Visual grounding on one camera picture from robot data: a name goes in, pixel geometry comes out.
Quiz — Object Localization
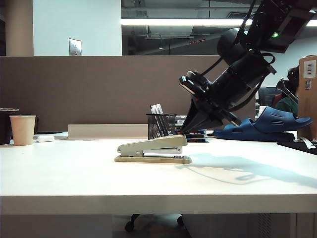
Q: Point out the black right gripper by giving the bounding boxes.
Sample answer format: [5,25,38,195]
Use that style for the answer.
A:
[180,67,242,135]

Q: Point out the beige desk stapler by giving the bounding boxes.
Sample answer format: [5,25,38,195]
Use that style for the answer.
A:
[114,134,193,165]

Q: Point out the flat-lying blue slipper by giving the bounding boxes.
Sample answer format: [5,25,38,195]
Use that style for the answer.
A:
[212,118,296,143]

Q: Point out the black mesh pen holder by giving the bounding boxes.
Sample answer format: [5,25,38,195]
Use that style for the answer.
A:
[146,113,177,140]

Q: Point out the black office chair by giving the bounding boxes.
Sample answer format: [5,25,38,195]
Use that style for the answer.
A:
[258,87,283,108]

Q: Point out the tilted blue slipper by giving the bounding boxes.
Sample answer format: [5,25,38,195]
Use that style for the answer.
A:
[252,106,314,136]

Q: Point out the person in green shirt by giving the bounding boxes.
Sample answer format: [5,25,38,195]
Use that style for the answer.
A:
[274,66,299,118]

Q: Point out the grey metal tool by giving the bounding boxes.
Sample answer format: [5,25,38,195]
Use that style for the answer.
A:
[275,77,299,103]

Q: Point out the black mat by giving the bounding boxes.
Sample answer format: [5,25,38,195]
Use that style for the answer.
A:
[276,138,317,156]

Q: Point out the brown cardboard box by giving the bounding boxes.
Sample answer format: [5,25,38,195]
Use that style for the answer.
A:
[297,55,317,140]

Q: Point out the brown desk divider panel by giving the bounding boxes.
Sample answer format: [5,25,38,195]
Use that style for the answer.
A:
[0,55,256,140]

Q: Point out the silver packaging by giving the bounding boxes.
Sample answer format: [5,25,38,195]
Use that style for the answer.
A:
[300,137,317,150]

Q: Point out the small white case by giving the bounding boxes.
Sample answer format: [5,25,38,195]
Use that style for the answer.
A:
[36,135,55,143]

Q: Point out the beige paper cup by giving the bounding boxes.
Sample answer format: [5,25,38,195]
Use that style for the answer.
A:
[9,115,37,146]

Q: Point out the black round container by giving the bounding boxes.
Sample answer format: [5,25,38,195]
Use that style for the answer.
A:
[0,107,20,145]

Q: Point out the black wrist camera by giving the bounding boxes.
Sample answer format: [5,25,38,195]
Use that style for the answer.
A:
[178,70,212,99]

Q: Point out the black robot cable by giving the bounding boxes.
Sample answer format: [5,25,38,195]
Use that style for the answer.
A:
[201,0,257,76]

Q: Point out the metal wall plate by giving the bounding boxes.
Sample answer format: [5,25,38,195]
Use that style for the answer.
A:
[68,38,83,57]

